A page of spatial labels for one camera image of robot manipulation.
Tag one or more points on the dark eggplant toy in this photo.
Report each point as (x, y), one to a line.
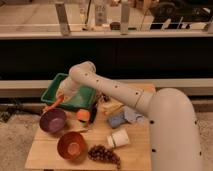
(93, 115)

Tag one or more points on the orange bowl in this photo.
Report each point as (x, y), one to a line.
(71, 146)

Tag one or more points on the white cup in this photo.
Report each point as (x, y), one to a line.
(118, 139)

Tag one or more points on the yellow banana toy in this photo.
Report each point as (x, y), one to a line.
(110, 107)

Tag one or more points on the orange pepper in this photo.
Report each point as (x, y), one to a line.
(54, 105)

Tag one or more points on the purple bowl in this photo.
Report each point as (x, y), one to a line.
(53, 120)

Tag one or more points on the green tray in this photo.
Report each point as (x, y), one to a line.
(82, 99)

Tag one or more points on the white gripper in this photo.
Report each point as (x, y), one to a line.
(67, 89)

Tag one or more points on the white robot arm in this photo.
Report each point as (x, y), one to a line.
(174, 133)

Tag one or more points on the orange round fruit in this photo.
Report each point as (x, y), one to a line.
(83, 115)

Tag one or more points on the wooden board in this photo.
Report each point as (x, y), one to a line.
(135, 156)

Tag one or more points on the bunch of dark grapes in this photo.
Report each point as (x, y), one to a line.
(102, 154)

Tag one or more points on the light blue cloth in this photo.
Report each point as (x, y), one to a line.
(132, 116)

